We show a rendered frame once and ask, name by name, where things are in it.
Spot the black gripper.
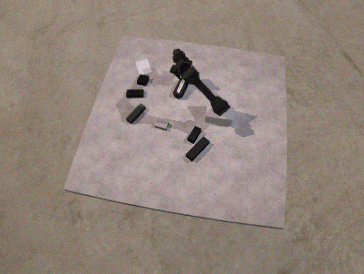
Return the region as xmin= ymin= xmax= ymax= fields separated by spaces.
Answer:
xmin=170 ymin=65 xmax=189 ymax=80

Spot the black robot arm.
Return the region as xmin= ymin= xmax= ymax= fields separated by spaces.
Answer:
xmin=172 ymin=49 xmax=230 ymax=116

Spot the dark grey switch controller unit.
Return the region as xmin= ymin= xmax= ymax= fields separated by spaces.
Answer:
xmin=173 ymin=77 xmax=189 ymax=98

